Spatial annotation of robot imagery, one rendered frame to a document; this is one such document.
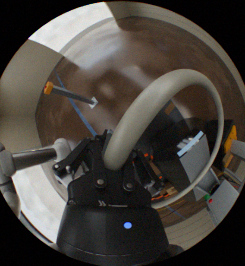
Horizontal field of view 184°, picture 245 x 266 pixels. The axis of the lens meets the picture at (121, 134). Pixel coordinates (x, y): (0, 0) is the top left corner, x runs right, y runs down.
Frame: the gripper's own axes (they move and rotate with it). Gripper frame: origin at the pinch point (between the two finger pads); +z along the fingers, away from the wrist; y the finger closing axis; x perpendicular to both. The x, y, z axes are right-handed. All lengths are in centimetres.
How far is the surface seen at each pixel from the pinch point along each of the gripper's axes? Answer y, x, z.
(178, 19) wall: 131, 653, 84
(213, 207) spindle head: 69, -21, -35
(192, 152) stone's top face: 63, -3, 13
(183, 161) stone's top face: 58, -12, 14
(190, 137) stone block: 62, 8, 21
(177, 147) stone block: 53, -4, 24
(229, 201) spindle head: 69, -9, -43
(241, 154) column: 142, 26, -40
